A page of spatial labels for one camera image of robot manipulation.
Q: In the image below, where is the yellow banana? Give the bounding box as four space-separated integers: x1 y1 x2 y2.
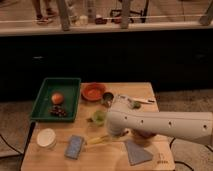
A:
86 135 109 145

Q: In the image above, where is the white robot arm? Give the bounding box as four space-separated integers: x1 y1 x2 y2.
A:
106 95 213 146

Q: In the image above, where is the small metal cup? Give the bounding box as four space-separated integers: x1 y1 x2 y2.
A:
101 92 114 107

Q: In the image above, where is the green plastic cup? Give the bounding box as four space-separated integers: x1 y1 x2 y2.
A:
87 110 106 126

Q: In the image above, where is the orange bowl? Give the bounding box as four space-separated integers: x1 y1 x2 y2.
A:
81 83 106 101

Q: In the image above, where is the green cucumber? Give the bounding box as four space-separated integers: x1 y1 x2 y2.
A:
131 101 141 109

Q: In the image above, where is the green plastic tray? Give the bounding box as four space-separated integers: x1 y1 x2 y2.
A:
30 78 81 122

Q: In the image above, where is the orange fruit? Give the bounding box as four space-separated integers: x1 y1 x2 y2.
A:
51 93 64 105

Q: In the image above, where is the dark grape bunch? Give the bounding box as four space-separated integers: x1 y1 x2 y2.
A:
50 105 67 117

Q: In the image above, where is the dark purple bowl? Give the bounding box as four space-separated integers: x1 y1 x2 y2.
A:
131 130 155 144

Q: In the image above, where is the blue sponge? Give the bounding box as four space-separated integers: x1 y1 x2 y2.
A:
65 135 84 160

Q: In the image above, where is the grey blue cloth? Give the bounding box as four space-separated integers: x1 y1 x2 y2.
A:
124 140 153 166

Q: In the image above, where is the black cable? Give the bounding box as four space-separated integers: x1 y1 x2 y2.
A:
169 137 213 171

